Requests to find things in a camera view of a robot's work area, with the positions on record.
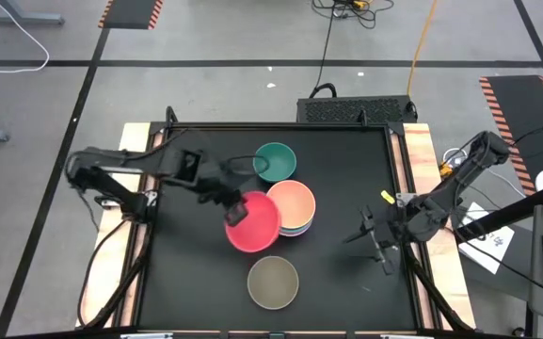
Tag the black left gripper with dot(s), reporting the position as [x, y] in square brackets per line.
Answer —
[217, 188]

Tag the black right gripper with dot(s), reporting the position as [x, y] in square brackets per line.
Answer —
[388, 226]

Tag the red bowl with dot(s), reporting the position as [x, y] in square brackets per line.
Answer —
[257, 230]

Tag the orange bowl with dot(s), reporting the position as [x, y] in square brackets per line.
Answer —
[292, 202]

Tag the teal green bowl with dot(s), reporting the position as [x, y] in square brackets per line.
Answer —
[276, 160]

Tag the beige ribbed labelled bowl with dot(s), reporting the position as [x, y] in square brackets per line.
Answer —
[273, 282]

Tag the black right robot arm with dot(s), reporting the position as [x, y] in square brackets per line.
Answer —
[459, 179]

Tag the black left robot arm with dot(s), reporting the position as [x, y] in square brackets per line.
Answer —
[111, 162]

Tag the yellow tag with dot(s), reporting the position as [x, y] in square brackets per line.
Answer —
[388, 197]

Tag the light blue bowl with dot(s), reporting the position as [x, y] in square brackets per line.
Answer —
[294, 233]

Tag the yellow orange plug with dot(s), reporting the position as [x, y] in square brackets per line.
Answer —
[446, 170]

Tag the white paper sheet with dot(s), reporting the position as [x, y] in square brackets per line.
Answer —
[487, 254]

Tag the black diagonal beam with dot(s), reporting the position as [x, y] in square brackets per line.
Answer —
[501, 217]

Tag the black perforated computer case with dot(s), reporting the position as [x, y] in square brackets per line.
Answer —
[351, 110]

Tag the black hazard-striped floor mat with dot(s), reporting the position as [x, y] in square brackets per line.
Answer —
[520, 113]
[130, 13]

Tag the black aluminium table frame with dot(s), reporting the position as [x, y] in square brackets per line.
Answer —
[276, 126]

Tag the silver metal bracket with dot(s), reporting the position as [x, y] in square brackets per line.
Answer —
[407, 336]
[146, 335]

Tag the table-level camera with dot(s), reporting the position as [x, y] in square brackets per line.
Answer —
[276, 335]

